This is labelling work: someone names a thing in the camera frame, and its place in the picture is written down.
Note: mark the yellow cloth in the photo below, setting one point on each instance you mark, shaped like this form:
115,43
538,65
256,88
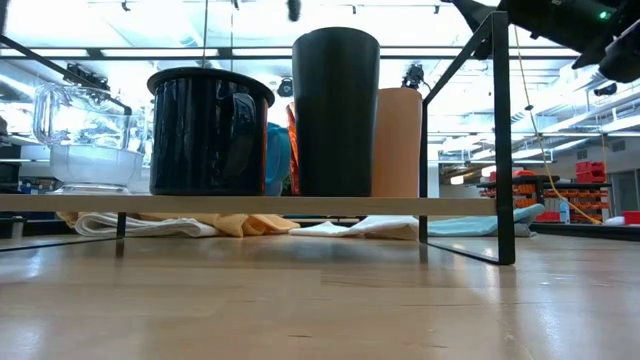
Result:
250,225

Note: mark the tall black tumbler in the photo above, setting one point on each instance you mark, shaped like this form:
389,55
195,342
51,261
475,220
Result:
335,115

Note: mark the white cloth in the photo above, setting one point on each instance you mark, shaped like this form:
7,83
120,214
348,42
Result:
365,227

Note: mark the red storage bin stack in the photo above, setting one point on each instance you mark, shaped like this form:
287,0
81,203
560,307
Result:
591,171

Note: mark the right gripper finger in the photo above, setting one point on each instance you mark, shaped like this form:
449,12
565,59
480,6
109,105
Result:
470,12

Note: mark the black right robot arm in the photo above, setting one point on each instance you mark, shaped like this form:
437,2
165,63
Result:
615,45

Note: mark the orange faceted plastic tumbler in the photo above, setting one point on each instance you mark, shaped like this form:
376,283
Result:
293,150

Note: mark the grey cloth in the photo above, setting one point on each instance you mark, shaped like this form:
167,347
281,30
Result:
525,231

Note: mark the black ribbed mug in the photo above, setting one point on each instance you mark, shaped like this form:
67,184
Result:
205,140

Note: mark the blue plastic mug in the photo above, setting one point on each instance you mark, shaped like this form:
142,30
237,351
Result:
279,160

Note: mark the peach plastic cup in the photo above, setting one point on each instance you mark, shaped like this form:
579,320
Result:
400,145

